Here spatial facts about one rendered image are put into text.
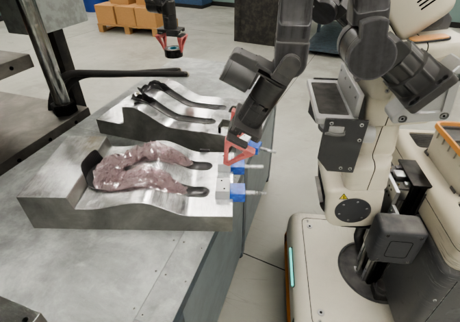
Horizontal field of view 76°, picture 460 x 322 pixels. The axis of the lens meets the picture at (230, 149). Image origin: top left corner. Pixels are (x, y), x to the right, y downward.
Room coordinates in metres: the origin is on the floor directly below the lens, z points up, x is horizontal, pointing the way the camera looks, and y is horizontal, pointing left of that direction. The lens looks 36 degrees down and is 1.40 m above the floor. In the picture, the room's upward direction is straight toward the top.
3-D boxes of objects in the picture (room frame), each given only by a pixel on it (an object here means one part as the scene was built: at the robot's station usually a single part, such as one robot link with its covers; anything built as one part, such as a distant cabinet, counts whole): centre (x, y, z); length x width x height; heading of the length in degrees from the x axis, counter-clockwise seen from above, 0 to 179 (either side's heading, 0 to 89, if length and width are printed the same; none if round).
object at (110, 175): (0.62, 0.24, 0.90); 0.26 x 0.18 x 0.08; 89
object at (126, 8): (5.84, 1.69, 0.37); 1.20 x 0.82 x 0.74; 72
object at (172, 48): (1.32, 0.25, 0.98); 0.08 x 0.08 x 0.04
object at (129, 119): (0.98, 0.21, 0.87); 0.50 x 0.26 x 0.14; 72
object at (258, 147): (0.81, -0.09, 0.83); 0.13 x 0.05 x 0.05; 67
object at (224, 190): (0.56, -0.03, 0.85); 0.13 x 0.05 x 0.05; 89
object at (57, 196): (0.62, 0.24, 0.85); 0.50 x 0.26 x 0.11; 89
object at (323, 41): (5.06, -1.76, 0.46); 1.90 x 0.70 x 0.92; 154
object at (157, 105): (0.97, 0.20, 0.92); 0.35 x 0.16 x 0.09; 72
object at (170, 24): (1.32, 0.25, 1.10); 0.10 x 0.07 x 0.07; 72
